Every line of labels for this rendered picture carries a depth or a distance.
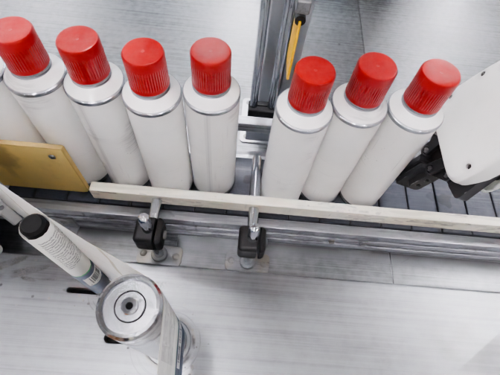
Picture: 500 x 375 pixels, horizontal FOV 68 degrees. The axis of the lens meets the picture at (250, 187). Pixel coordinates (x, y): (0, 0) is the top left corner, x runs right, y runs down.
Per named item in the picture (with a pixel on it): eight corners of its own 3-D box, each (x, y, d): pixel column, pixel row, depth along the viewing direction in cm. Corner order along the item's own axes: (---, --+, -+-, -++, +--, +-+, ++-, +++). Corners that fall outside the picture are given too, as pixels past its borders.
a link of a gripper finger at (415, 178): (441, 149, 37) (393, 178, 43) (448, 175, 36) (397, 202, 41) (464, 157, 38) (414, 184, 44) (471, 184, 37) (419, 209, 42)
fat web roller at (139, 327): (141, 365, 36) (77, 346, 20) (150, 317, 38) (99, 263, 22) (187, 368, 36) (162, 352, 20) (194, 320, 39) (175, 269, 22)
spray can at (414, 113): (332, 199, 47) (403, 81, 29) (345, 168, 49) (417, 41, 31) (372, 216, 46) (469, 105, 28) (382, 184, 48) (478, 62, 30)
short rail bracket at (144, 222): (146, 265, 46) (123, 229, 35) (155, 219, 49) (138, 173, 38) (171, 268, 46) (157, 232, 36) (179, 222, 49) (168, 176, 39)
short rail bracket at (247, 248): (234, 273, 46) (239, 239, 36) (236, 250, 48) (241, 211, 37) (260, 274, 46) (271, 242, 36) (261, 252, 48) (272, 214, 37)
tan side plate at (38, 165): (3, 186, 43) (-46, 140, 35) (5, 180, 43) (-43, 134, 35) (90, 193, 43) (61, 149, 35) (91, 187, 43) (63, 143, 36)
